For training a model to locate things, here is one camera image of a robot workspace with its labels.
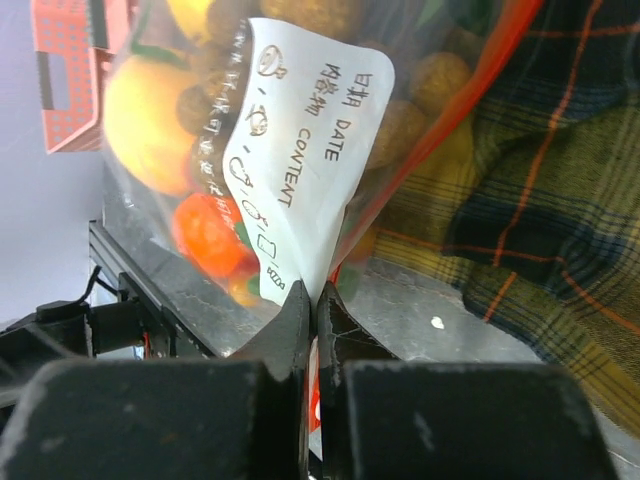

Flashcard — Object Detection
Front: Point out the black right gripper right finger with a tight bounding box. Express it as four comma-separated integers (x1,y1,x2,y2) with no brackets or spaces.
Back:
316,284,617,479

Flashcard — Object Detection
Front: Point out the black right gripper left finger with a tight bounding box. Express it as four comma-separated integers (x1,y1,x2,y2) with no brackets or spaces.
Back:
1,282,311,479

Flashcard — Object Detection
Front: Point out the clear zip top bag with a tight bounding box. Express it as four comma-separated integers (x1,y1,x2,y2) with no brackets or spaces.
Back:
99,0,544,436

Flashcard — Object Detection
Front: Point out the brown fake longan bunch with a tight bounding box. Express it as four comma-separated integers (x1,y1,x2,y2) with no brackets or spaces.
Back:
176,1,471,169

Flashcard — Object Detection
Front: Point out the orange fake tangerine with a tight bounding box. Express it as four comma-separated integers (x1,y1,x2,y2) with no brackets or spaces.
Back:
171,193,249,279

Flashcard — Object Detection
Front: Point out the orange-yellow fake peach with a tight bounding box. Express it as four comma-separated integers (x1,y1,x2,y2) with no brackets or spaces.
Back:
103,55,196,196

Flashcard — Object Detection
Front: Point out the yellow plaid shirt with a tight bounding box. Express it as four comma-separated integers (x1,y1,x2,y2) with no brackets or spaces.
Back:
374,1,639,434

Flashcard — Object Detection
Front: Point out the pink perforated plastic basket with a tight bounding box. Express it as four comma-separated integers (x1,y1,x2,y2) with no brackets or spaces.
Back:
31,1,139,154

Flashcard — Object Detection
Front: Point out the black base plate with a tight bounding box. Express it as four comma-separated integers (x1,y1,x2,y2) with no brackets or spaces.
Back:
1,223,285,409

